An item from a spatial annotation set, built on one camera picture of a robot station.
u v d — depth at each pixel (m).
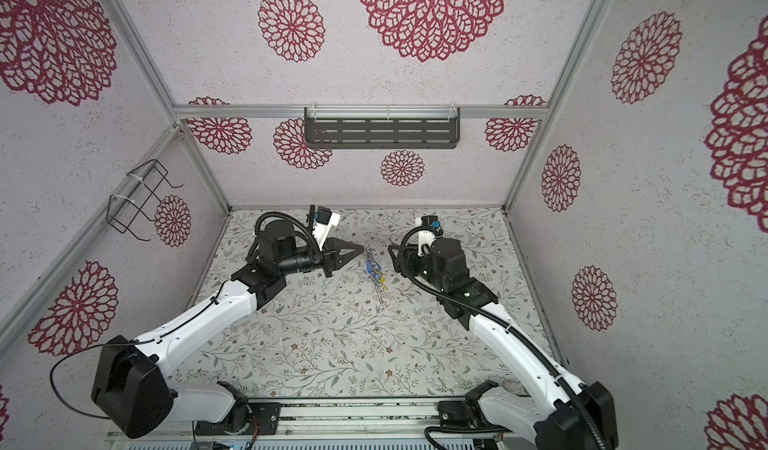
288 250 0.60
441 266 0.58
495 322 0.49
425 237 0.66
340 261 0.67
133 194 0.76
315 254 0.63
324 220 0.63
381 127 0.95
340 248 0.66
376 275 0.82
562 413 0.39
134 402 0.40
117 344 0.42
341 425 0.73
